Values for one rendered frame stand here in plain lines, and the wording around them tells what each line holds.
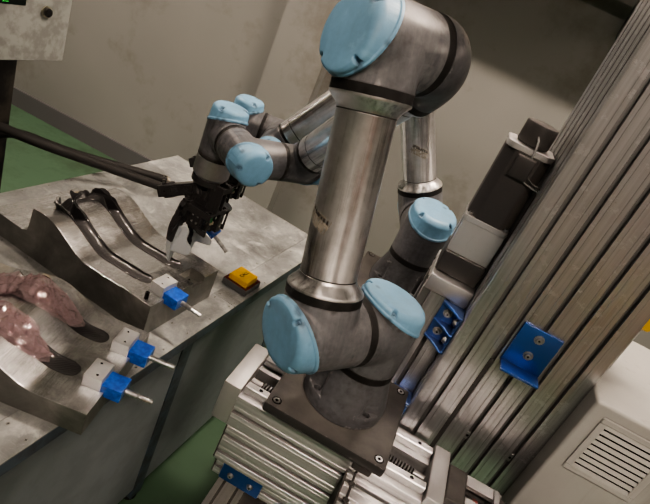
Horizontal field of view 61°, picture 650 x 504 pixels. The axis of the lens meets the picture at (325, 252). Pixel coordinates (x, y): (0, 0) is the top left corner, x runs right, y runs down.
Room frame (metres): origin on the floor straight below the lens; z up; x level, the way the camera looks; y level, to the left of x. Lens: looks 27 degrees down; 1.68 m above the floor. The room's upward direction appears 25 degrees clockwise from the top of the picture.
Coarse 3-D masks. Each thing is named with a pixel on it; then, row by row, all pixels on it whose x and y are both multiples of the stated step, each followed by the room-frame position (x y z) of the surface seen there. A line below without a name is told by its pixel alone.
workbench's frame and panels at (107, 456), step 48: (192, 336) 1.06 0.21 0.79; (240, 336) 1.51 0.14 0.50; (144, 384) 1.02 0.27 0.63; (192, 384) 1.28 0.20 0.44; (96, 432) 0.88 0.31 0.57; (144, 432) 1.10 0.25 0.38; (192, 432) 1.43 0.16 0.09; (0, 480) 0.64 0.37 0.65; (48, 480) 0.76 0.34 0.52; (96, 480) 0.94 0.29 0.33
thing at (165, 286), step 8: (152, 280) 1.03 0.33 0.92; (160, 280) 1.04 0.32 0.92; (168, 280) 1.06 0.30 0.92; (176, 280) 1.07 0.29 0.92; (152, 288) 1.03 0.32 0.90; (160, 288) 1.02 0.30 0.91; (168, 288) 1.04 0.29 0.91; (176, 288) 1.06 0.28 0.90; (160, 296) 1.02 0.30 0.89; (168, 296) 1.02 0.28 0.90; (176, 296) 1.03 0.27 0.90; (184, 296) 1.04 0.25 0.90; (168, 304) 1.02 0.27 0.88; (176, 304) 1.02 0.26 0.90; (184, 304) 1.03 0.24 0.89; (192, 312) 1.02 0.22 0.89
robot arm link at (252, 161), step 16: (240, 128) 1.00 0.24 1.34; (224, 144) 0.96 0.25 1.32; (240, 144) 0.94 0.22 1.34; (256, 144) 0.95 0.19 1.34; (272, 144) 1.00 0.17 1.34; (224, 160) 0.95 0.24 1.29; (240, 160) 0.91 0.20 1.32; (256, 160) 0.93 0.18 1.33; (272, 160) 0.97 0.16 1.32; (240, 176) 0.91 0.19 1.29; (256, 176) 0.93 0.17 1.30; (272, 176) 0.98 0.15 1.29
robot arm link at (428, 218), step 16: (416, 208) 1.26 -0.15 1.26; (432, 208) 1.28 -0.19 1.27; (448, 208) 1.33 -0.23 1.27; (400, 224) 1.31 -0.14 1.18; (416, 224) 1.24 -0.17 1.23; (432, 224) 1.23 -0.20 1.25; (448, 224) 1.25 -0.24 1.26; (400, 240) 1.25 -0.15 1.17; (416, 240) 1.23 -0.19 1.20; (432, 240) 1.22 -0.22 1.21; (400, 256) 1.23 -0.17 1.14; (416, 256) 1.22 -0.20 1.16; (432, 256) 1.24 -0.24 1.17
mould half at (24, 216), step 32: (64, 192) 1.30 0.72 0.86; (0, 224) 1.10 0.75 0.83; (32, 224) 1.07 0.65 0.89; (64, 224) 1.07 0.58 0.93; (96, 224) 1.14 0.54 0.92; (32, 256) 1.07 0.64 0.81; (64, 256) 1.04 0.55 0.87; (96, 256) 1.07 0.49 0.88; (128, 256) 1.12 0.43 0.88; (192, 256) 1.23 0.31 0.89; (96, 288) 1.02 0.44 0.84; (128, 288) 1.00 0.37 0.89; (192, 288) 1.13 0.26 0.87; (128, 320) 0.99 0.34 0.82; (160, 320) 1.03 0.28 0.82
